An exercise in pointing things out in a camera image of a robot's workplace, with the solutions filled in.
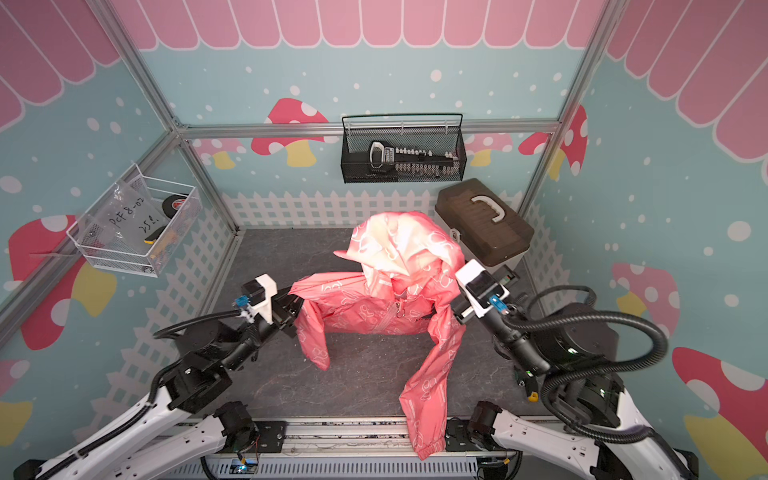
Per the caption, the clear plastic wall bin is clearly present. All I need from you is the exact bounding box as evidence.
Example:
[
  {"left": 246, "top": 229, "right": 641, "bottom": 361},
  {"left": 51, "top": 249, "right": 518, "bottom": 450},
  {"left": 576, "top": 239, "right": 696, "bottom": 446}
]
[{"left": 66, "top": 164, "right": 202, "bottom": 278}]

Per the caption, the clear labelled plastic bag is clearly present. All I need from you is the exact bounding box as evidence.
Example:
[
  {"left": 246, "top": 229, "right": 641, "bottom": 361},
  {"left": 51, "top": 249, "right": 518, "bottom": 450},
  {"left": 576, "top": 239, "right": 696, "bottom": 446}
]
[{"left": 95, "top": 180, "right": 168, "bottom": 255}]

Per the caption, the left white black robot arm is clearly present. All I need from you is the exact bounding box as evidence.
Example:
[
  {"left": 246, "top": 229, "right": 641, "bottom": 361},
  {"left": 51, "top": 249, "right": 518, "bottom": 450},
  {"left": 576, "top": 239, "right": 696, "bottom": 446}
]
[{"left": 13, "top": 289, "right": 303, "bottom": 479}]

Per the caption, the pink hooded rain jacket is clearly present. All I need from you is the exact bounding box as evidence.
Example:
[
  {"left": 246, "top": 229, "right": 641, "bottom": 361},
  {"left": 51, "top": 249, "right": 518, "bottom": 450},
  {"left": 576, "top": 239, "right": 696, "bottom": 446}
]
[{"left": 291, "top": 212, "right": 466, "bottom": 460}]

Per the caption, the black wire mesh wall basket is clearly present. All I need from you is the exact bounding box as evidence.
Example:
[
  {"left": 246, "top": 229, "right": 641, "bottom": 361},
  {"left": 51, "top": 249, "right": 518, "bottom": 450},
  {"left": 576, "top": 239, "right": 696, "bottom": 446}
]
[{"left": 340, "top": 113, "right": 467, "bottom": 184}]

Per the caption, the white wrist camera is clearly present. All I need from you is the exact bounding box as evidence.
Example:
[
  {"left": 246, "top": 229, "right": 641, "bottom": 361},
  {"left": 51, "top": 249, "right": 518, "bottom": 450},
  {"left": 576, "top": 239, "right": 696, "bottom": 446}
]
[
  {"left": 456, "top": 260, "right": 510, "bottom": 318},
  {"left": 234, "top": 274, "right": 277, "bottom": 324}
]

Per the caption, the yellow black screwdriver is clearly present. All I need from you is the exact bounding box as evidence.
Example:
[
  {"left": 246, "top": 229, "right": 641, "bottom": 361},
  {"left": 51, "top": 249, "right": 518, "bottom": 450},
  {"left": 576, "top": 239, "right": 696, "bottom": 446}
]
[{"left": 523, "top": 372, "right": 539, "bottom": 403}]

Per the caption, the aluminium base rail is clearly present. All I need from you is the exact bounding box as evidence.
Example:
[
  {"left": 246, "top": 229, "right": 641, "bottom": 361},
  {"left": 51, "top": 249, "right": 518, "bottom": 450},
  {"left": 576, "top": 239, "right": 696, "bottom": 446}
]
[{"left": 113, "top": 415, "right": 616, "bottom": 480}]

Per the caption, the socket wrench set in basket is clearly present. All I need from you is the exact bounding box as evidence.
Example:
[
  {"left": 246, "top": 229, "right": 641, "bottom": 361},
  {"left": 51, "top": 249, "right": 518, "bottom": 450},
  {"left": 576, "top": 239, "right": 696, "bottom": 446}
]
[{"left": 367, "top": 141, "right": 462, "bottom": 178}]

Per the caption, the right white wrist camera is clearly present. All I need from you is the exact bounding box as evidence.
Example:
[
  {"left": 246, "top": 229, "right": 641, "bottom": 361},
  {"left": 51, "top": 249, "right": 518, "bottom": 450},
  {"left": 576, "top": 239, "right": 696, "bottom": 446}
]
[{"left": 456, "top": 260, "right": 510, "bottom": 318}]

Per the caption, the yellow black tool in bin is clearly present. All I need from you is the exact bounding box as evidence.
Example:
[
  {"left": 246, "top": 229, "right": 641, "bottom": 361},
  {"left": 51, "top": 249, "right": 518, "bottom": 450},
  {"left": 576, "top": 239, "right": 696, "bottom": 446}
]
[{"left": 144, "top": 225, "right": 167, "bottom": 245}]

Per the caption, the beige toolbox with brown lid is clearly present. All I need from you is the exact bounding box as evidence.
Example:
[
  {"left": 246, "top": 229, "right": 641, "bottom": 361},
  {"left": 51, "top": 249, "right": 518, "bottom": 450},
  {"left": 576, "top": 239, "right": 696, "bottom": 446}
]
[{"left": 435, "top": 179, "right": 535, "bottom": 273}]

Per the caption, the black tape roll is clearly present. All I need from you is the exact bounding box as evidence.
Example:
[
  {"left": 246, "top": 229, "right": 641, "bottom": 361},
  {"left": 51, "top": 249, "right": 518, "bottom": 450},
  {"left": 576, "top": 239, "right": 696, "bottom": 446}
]
[{"left": 161, "top": 194, "right": 187, "bottom": 219}]

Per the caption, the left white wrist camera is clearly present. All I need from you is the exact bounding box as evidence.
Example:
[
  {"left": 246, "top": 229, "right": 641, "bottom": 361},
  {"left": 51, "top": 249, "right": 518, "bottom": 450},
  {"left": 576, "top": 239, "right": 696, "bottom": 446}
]
[{"left": 234, "top": 274, "right": 277, "bottom": 324}]

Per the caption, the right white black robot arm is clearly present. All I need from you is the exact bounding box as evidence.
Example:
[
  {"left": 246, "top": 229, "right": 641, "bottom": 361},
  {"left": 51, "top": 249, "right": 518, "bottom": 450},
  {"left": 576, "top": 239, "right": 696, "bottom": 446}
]
[{"left": 446, "top": 284, "right": 699, "bottom": 479}]

